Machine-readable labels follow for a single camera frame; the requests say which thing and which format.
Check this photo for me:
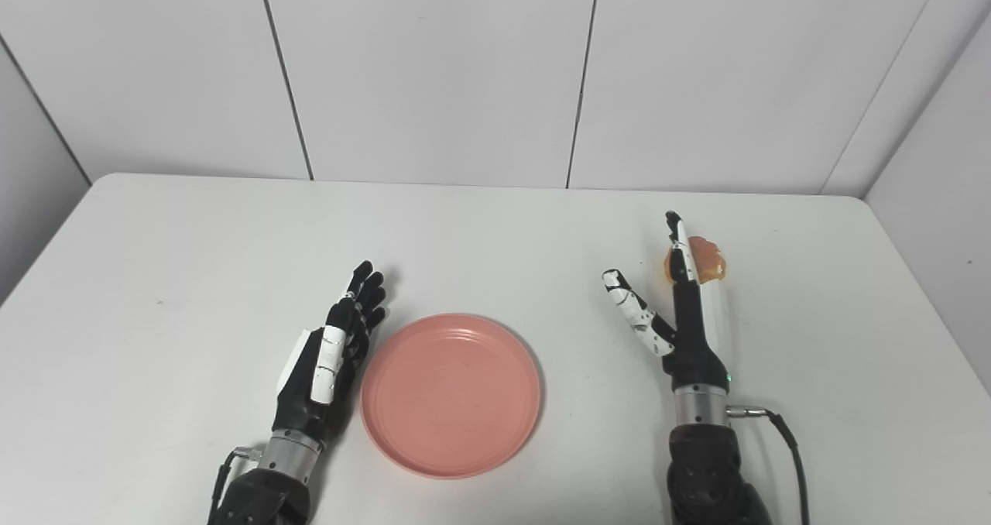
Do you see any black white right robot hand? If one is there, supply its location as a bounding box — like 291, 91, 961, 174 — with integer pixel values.
602, 211, 732, 393

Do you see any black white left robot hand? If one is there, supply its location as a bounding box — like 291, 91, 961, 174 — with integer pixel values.
273, 260, 388, 448

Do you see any golden cream puff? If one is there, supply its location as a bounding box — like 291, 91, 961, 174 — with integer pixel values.
664, 236, 729, 285

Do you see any pink round plate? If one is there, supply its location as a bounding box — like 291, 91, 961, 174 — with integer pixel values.
360, 313, 542, 480

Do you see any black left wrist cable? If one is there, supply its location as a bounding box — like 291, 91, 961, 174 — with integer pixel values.
206, 446, 264, 525

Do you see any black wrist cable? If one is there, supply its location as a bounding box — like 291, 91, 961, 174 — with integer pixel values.
726, 405, 811, 525
206, 446, 264, 525

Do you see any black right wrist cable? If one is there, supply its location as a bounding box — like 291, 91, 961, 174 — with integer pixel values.
726, 405, 811, 525

